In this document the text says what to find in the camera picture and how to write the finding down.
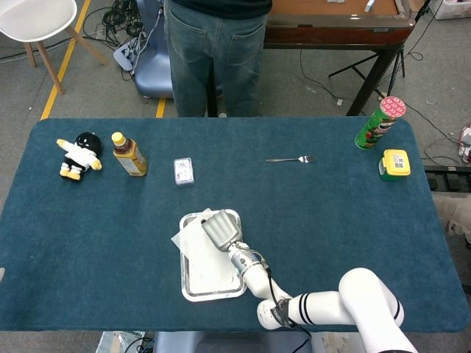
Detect white storage box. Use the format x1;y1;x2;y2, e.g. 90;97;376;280
430;0;471;20

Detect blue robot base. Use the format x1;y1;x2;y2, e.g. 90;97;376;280
134;0;227;99

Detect stainless steel tray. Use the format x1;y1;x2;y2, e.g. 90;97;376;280
179;208;248;303

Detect black floor cable bundle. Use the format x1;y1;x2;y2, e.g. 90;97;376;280
82;0;148;51

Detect brown mahjong table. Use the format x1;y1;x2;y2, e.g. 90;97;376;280
205;0;416;118

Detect clear purple card box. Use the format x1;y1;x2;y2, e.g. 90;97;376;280
173;157;196;187

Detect blue felt table cover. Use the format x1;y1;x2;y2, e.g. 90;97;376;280
0;117;470;333

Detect grey power strip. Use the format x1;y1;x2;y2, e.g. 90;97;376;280
113;36;143;73

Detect white chair wooden legs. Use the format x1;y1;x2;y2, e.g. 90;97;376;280
0;0;110;96

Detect red white power strip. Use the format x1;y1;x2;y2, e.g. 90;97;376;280
458;123;471;163

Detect beige sack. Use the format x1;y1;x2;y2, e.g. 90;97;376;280
432;193;471;236

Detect right arm wrist cable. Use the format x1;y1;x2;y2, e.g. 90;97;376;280
253;253;314;353

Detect yellow-capped tea bottle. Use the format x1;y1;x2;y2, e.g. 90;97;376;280
110;132;149;177

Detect metal fork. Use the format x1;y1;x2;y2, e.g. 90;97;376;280
265;154;316;164

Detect grey-blue robot torso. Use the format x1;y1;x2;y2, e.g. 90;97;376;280
152;330;312;353

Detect clear plastic bag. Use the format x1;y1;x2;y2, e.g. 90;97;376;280
97;330;148;353

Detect black and white plush doll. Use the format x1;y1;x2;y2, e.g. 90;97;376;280
56;132;103;182

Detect person in blue jeans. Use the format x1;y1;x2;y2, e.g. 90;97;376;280
163;0;273;118

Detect long black floor cable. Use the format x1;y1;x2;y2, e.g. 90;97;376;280
300;49;464;148

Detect green Pringles can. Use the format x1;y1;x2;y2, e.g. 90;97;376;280
354;96;407;151

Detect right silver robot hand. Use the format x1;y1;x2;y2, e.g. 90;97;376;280
200;209;240;252

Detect white paper sheet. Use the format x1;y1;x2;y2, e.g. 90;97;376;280
170;207;242;290

